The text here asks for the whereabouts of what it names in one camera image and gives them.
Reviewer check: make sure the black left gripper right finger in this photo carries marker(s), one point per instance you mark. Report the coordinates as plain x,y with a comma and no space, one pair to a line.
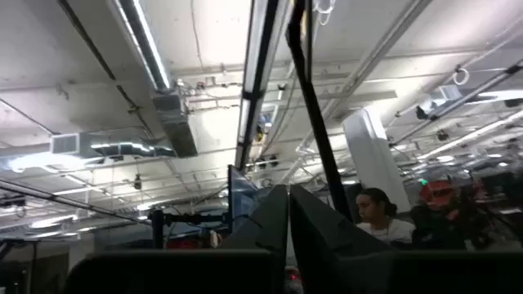
318,237

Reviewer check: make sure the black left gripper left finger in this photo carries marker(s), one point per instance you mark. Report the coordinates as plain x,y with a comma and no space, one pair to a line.
265,220

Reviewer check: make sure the person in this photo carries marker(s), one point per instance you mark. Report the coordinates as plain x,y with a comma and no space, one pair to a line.
384,228

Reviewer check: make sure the white pillar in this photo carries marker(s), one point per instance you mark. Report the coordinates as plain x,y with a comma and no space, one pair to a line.
376,159

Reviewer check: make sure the black metal pole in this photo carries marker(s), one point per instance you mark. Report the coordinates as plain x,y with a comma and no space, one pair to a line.
314,114

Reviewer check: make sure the red object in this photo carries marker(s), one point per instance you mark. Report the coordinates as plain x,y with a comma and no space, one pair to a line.
437,194

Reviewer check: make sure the long ceiling light strip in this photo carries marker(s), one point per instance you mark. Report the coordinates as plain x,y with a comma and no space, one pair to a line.
257,73

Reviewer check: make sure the grey ceiling air duct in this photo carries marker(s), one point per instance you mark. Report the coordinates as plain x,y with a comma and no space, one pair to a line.
175,122

